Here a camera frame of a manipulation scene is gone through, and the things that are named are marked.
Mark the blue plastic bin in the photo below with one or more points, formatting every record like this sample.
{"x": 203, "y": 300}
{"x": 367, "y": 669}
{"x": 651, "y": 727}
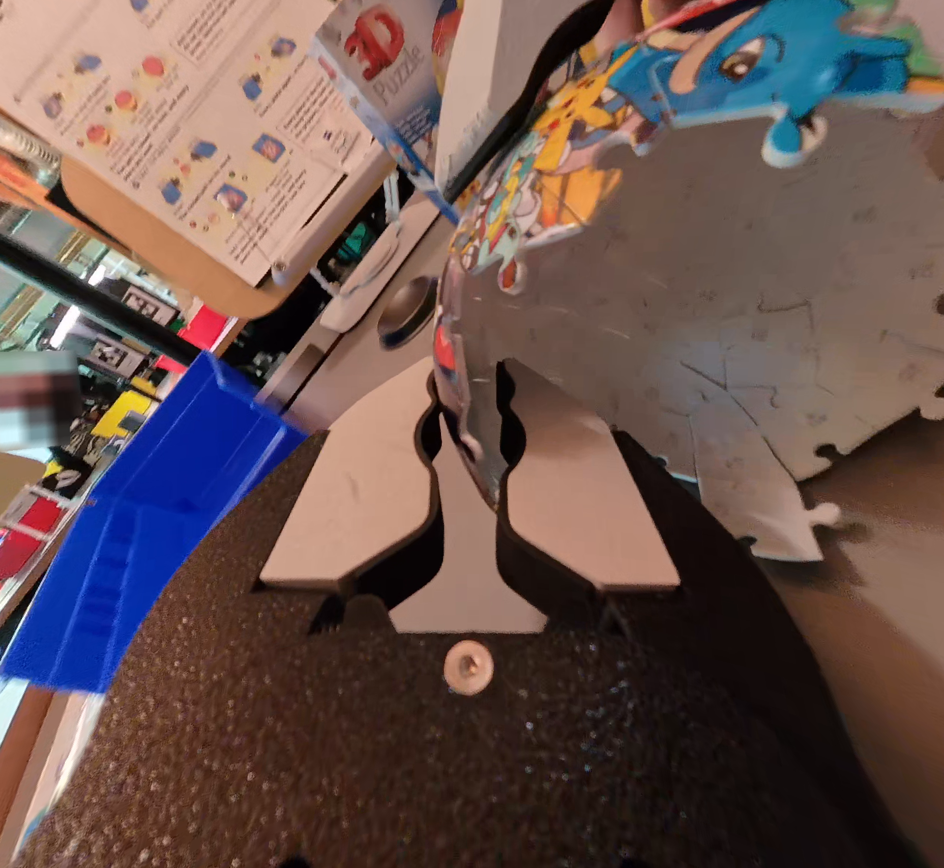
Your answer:
{"x": 133, "y": 514}

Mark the red bin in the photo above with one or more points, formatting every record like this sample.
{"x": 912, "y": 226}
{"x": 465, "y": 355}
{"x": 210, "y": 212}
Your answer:
{"x": 29, "y": 543}

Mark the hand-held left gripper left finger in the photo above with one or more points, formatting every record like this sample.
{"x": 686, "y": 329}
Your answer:
{"x": 354, "y": 507}

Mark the cartoon print puzzle box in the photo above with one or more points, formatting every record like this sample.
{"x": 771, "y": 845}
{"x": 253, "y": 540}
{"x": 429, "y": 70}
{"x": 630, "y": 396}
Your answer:
{"x": 391, "y": 72}

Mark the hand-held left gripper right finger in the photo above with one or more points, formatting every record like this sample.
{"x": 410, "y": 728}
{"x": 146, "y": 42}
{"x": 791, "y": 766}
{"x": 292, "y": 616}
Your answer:
{"x": 582, "y": 514}

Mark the yellow box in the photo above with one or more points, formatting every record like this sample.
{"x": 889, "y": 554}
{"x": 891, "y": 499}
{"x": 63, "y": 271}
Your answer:
{"x": 125, "y": 418}

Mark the white rounded plate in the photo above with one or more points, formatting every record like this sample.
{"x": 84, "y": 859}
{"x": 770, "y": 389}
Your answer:
{"x": 354, "y": 300}

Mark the wooden clipboard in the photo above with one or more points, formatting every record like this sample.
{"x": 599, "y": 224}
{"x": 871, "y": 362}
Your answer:
{"x": 162, "y": 249}

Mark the black metal pole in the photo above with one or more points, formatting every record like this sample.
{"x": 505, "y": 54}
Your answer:
{"x": 96, "y": 300}

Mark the black white marker tag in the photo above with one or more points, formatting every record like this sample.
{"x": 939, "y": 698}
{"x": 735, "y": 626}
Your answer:
{"x": 147, "y": 304}
{"x": 114, "y": 359}

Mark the white instruction sheet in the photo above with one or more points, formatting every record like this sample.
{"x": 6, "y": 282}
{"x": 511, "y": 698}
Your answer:
{"x": 147, "y": 72}

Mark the cartoon print puzzle ball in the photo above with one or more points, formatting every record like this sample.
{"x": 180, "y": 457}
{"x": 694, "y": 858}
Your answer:
{"x": 737, "y": 293}

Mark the black round ball stand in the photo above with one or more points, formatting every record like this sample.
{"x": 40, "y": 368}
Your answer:
{"x": 405, "y": 308}

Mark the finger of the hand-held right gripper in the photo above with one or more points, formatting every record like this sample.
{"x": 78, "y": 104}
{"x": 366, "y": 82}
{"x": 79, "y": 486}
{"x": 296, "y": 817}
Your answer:
{"x": 509, "y": 35}

